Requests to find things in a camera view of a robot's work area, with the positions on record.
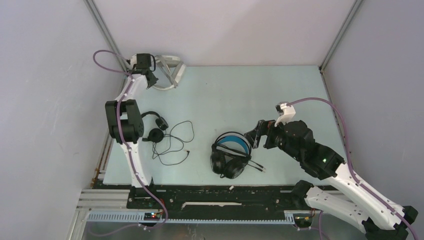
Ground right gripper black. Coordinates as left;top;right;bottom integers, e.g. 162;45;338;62
243;116;302;162

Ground white over-ear headphones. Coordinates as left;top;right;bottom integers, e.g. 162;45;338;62
153;55;187;91

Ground black and blue gaming headset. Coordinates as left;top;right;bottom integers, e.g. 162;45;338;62
210;131;252;179

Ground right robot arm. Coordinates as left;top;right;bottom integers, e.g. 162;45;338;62
244;120;418;240

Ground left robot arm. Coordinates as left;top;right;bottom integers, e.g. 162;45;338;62
105;53;158;188

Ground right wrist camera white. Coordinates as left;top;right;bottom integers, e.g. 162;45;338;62
274;102;296;127

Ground thin black headphone cable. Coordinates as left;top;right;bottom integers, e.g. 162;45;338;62
151;120;196;167

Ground aluminium frame post right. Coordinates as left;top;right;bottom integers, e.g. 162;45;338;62
319;0;365;73

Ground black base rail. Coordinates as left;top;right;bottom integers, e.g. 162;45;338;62
126;185;312;222

